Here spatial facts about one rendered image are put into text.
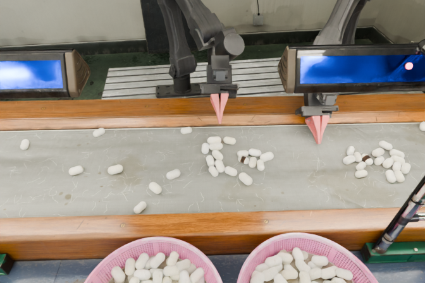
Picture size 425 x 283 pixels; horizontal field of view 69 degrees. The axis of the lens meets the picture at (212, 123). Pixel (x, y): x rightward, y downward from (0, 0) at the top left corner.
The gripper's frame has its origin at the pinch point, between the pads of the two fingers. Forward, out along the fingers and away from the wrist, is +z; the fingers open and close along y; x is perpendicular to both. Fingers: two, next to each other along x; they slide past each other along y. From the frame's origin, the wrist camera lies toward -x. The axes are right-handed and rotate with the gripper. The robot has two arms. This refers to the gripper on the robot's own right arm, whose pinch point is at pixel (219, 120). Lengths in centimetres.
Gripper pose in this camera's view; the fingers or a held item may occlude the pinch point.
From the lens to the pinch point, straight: 82.2
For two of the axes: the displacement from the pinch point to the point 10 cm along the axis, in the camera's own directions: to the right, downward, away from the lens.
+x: -0.2, 1.4, 9.9
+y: 10.0, -0.2, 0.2
